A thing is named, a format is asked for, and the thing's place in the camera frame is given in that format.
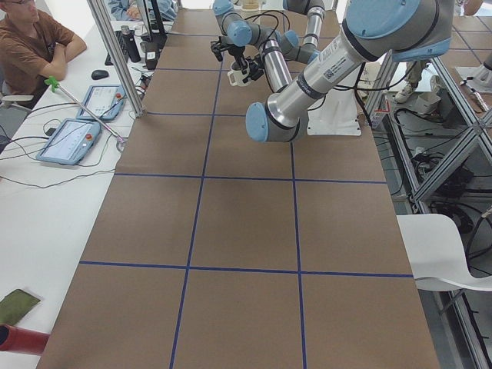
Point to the white HOME mug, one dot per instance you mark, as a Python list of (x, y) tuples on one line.
[(238, 76)]

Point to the red cylinder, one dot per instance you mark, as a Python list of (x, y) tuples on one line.
[(22, 341)]

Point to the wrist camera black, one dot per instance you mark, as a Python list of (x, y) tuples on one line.
[(217, 48)]

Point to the white chair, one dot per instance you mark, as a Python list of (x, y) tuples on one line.
[(436, 254)]

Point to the green bean bag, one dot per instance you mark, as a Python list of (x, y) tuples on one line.
[(15, 305)]

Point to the lower blue teach pendant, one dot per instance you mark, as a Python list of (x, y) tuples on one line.
[(70, 142)]

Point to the upper blue teach pendant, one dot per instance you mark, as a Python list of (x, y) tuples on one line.
[(105, 101)]

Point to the person in brown shirt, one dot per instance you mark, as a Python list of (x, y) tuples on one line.
[(34, 47)]

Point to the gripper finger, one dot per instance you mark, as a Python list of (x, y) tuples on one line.
[(241, 65)]

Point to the blue teach pendant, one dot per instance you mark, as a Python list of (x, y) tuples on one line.
[(70, 142), (105, 101)]

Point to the thin metal rod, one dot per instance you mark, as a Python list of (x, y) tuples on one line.
[(55, 84)]

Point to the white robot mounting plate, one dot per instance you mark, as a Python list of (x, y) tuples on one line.
[(336, 114)]

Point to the aluminium frame post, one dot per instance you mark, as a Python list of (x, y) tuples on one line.
[(103, 22)]

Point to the brown paper table mat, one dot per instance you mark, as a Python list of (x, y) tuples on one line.
[(214, 251)]

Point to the black computer mouse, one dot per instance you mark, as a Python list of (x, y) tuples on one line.
[(99, 74)]

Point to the black water bottle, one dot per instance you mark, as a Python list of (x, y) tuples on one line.
[(128, 36)]

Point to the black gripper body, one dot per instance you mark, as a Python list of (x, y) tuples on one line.
[(255, 69), (233, 49)]

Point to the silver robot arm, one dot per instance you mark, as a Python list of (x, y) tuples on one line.
[(303, 42), (302, 75)]

